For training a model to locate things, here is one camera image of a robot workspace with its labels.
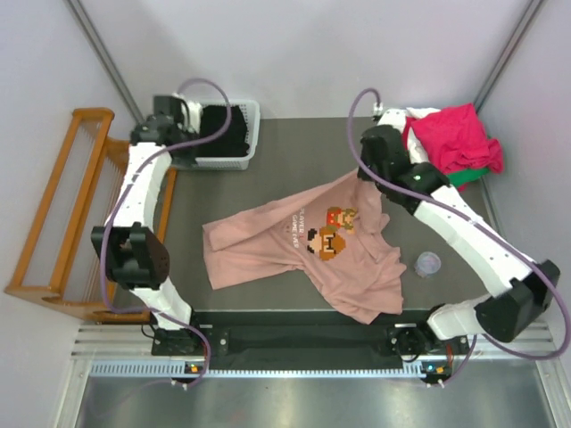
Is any wooden rack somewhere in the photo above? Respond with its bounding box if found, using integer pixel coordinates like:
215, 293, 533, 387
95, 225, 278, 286
4, 106, 178, 322

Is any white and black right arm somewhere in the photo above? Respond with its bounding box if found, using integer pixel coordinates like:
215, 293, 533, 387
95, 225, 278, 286
358, 125, 560, 353

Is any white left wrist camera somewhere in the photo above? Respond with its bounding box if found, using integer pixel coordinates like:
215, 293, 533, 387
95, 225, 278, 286
172, 93, 203, 133

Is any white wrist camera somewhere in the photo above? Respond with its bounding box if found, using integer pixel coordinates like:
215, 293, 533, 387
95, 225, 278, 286
373, 102, 409, 133
172, 93, 203, 133

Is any magenta t-shirt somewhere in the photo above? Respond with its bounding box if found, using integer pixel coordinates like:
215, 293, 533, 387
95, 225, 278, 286
411, 103, 504, 174

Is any purple cable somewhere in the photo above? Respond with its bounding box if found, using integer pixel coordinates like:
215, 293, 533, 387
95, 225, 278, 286
347, 87, 571, 387
100, 78, 233, 387

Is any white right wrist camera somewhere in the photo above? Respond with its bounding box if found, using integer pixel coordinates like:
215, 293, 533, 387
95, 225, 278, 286
373, 102, 409, 133

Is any white plastic basket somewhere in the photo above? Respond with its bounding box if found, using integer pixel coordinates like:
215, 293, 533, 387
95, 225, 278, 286
191, 99, 261, 171

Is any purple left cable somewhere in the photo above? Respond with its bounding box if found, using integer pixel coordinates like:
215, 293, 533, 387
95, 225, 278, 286
100, 78, 233, 387

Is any black folded t-shirt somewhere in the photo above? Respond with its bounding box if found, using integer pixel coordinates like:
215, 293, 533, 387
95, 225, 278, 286
195, 103, 251, 158

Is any green t-shirt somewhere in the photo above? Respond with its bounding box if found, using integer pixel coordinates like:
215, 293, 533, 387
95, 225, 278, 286
446, 168, 490, 192

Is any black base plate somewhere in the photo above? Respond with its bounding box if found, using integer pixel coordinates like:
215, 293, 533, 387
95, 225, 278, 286
151, 310, 468, 370

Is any pink printed t-shirt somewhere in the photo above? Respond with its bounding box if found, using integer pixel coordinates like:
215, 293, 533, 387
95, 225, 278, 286
203, 172, 406, 325

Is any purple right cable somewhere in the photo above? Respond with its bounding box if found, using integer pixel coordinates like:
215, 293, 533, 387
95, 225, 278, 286
347, 87, 571, 387

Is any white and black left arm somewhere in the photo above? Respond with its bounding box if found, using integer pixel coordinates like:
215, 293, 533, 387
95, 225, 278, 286
91, 94, 203, 354

